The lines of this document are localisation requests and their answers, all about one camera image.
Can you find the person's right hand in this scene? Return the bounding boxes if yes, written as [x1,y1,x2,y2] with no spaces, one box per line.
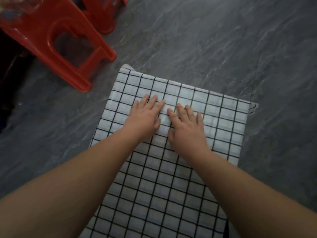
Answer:
[167,103,212,160]

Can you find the person's left hand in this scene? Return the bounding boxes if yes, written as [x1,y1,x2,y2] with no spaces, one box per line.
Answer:
[123,94,166,142]

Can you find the white black-checked cloth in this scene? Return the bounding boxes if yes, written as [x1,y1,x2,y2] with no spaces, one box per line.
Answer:
[85,64,259,238]

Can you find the person's right forearm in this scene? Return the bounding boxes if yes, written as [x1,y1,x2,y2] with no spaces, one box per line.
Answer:
[189,149,317,238]

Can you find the person's left forearm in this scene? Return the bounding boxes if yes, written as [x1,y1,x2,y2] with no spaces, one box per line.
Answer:
[0,127,149,238]

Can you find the red plastic stool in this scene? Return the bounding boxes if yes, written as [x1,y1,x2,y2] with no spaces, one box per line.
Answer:
[0,0,117,93]
[80,0,128,35]

